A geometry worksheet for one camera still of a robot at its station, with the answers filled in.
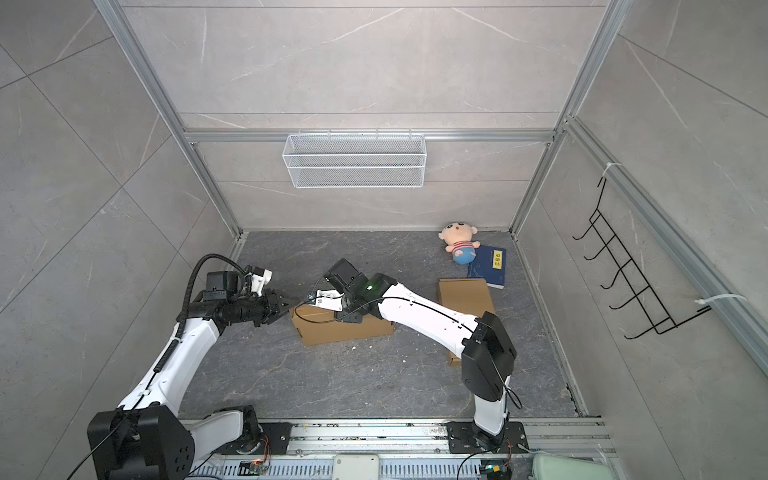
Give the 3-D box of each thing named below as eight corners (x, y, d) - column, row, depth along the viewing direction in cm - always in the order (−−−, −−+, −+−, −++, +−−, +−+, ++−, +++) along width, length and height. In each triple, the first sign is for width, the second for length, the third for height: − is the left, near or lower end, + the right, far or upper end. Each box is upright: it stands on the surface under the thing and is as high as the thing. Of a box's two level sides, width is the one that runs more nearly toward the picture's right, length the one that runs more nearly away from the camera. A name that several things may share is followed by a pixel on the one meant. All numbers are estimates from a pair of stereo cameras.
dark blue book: (465, 280, 107) (467, 273, 104) (471, 247, 118) (474, 240, 114) (501, 289, 105) (504, 282, 102) (504, 255, 115) (507, 248, 112)
